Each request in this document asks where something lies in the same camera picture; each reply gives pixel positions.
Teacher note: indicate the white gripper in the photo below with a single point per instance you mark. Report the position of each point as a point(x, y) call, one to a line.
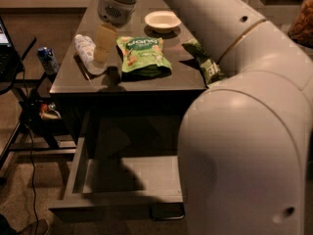
point(114, 11)

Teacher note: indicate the clear plastic water bottle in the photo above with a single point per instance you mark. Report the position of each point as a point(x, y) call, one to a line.
point(85, 47)

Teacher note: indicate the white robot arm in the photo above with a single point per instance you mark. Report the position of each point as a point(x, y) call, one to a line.
point(243, 143)

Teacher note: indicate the open grey top drawer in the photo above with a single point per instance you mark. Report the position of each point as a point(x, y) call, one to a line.
point(121, 166)

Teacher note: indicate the green snack bag with logo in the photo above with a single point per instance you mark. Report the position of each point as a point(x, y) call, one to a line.
point(142, 56)

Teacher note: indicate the white paper bowl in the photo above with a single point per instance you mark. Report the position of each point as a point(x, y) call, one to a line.
point(162, 21)

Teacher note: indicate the blue drink can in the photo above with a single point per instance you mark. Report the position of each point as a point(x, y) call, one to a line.
point(48, 60)

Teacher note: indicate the small colourful items on stand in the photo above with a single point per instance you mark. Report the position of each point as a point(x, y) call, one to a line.
point(49, 111)

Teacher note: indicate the black laptop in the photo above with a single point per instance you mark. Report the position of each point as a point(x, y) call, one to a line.
point(9, 57)

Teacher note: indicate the crumpled green chip bag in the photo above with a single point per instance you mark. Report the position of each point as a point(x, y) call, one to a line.
point(210, 71)

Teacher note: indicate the black side stand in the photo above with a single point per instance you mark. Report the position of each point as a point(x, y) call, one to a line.
point(32, 132)

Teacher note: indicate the jar of orange snacks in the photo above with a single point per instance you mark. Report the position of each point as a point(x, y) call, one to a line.
point(301, 30)

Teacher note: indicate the metal drawer handle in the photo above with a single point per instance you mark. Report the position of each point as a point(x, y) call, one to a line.
point(166, 211)

